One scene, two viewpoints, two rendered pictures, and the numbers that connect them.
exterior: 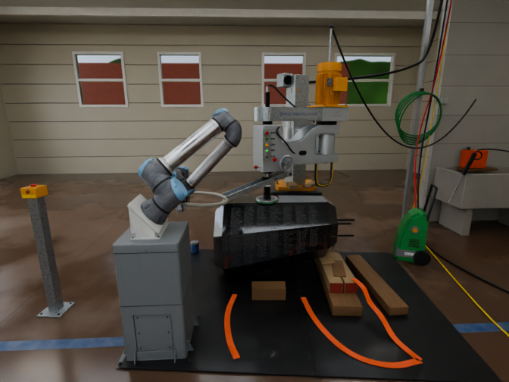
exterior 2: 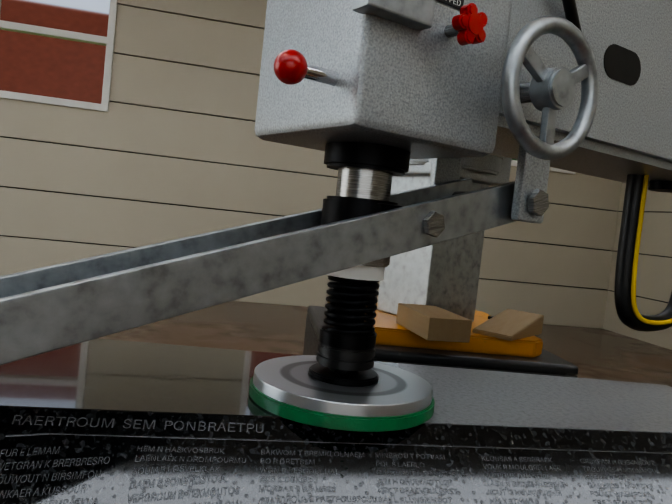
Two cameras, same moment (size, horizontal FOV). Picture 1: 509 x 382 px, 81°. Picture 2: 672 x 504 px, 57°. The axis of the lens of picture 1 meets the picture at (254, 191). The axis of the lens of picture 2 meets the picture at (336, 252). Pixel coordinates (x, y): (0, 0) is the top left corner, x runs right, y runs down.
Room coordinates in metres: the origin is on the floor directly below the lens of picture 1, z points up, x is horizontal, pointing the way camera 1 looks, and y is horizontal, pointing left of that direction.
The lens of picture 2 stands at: (2.06, 0.02, 1.02)
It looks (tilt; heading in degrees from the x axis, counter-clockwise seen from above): 3 degrees down; 351
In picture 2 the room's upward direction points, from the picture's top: 6 degrees clockwise
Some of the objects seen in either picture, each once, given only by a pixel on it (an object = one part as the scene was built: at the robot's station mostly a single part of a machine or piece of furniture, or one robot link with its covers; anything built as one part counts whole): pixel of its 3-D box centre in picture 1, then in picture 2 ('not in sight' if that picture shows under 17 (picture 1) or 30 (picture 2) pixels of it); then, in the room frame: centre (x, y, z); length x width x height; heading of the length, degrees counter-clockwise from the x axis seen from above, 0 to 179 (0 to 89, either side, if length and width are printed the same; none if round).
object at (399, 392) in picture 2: (266, 198); (342, 381); (2.77, -0.12, 0.82); 0.21 x 0.21 x 0.01
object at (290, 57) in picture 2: not in sight; (310, 72); (2.66, -0.03, 1.15); 0.08 x 0.03 x 0.03; 115
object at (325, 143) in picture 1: (325, 143); not in sight; (3.05, -0.72, 1.32); 0.19 x 0.19 x 0.20
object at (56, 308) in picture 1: (45, 251); not in sight; (2.23, 1.69, 0.54); 0.20 x 0.20 x 1.09; 87
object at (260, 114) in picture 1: (300, 116); not in sight; (2.92, -0.44, 1.60); 0.96 x 0.25 x 0.17; 115
